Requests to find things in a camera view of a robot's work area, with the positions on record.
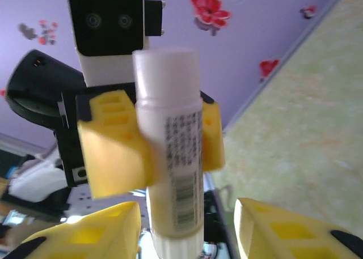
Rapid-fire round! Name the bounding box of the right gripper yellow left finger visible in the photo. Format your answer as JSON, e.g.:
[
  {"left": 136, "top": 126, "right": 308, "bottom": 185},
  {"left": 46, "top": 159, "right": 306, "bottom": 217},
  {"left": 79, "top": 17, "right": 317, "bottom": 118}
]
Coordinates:
[{"left": 0, "top": 201, "right": 143, "bottom": 259}]

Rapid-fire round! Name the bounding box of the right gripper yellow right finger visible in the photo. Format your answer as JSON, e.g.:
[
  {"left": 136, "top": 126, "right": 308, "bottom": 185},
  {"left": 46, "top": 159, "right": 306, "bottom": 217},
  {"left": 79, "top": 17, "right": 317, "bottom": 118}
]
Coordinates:
[{"left": 233, "top": 197, "right": 363, "bottom": 259}]

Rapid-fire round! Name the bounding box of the white glue stick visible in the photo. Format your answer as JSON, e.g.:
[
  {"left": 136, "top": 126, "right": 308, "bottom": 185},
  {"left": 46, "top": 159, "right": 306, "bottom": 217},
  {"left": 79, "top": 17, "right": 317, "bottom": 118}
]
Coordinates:
[{"left": 135, "top": 99, "right": 205, "bottom": 259}]

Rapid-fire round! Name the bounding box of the white glue stick cap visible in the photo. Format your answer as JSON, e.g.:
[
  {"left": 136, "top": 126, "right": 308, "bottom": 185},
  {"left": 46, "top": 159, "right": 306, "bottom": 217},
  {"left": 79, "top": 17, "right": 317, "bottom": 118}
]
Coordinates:
[{"left": 132, "top": 47, "right": 200, "bottom": 104}]

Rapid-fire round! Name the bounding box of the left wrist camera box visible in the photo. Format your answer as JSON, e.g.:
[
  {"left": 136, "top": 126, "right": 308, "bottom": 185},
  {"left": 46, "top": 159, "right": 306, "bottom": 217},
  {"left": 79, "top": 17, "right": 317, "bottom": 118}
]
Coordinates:
[{"left": 66, "top": 0, "right": 167, "bottom": 87}]

